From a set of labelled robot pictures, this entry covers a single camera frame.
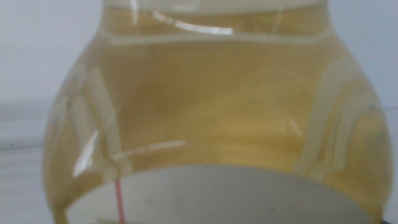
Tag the yellow tea bottle green label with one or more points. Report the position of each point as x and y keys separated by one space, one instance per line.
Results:
x=217 y=109

